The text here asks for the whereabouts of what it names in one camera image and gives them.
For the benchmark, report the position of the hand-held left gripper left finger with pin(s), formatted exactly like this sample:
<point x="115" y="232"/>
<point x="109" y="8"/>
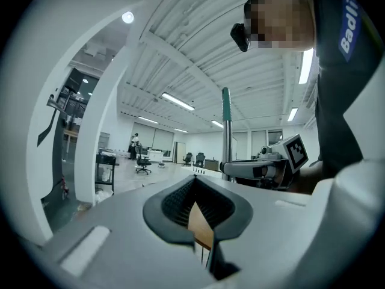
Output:
<point x="126" y="242"/>

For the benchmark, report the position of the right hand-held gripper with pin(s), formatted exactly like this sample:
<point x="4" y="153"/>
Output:
<point x="293" y="152"/>

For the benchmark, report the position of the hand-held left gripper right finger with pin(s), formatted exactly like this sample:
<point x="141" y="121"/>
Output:
<point x="270" y="236"/>

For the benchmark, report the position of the person's right forearm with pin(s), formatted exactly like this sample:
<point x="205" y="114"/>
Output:
<point x="309" y="179"/>

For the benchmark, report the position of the white display counter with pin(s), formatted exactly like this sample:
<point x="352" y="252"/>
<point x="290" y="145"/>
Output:
<point x="215" y="174"/>

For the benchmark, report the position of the black mesh chair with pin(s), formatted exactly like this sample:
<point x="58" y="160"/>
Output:
<point x="199" y="159"/>
<point x="187" y="159"/>

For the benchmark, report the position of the ceiling strip light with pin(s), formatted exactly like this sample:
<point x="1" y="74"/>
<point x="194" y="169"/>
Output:
<point x="292" y="114"/>
<point x="178" y="101"/>
<point x="216" y="124"/>
<point x="306" y="66"/>

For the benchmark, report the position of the small black stool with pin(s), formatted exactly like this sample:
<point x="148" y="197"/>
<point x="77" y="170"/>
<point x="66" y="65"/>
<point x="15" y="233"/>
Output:
<point x="162" y="165"/>

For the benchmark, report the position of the small red toy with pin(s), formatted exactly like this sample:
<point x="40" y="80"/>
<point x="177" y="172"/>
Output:
<point x="64" y="188"/>

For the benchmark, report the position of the black office chair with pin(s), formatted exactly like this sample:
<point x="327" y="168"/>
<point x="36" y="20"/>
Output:
<point x="142" y="161"/>

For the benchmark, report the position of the black shelf cart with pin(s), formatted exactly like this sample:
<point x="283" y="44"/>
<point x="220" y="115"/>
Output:
<point x="105" y="161"/>

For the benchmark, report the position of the white cabinet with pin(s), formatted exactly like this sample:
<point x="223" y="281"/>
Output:
<point x="155" y="156"/>

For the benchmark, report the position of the white roller blind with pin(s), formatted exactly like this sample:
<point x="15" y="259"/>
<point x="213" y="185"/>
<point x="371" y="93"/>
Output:
<point x="153" y="138"/>

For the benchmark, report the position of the white pod with black stripe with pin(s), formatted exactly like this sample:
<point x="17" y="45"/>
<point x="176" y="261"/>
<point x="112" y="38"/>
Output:
<point x="45" y="161"/>

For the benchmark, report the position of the person's black clothing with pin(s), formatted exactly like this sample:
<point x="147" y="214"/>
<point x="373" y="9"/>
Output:
<point x="340" y="101"/>

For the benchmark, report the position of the light wooden table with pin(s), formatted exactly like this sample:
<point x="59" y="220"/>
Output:
<point x="70" y="134"/>

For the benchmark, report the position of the person's head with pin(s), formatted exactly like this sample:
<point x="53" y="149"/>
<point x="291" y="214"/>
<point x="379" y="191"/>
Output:
<point x="279" y="17"/>

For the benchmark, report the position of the round ceiling light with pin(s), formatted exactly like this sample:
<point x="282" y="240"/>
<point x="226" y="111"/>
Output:
<point x="127" y="17"/>

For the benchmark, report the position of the black head-mounted camera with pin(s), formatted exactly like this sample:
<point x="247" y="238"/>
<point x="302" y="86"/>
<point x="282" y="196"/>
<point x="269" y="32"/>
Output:
<point x="240" y="37"/>

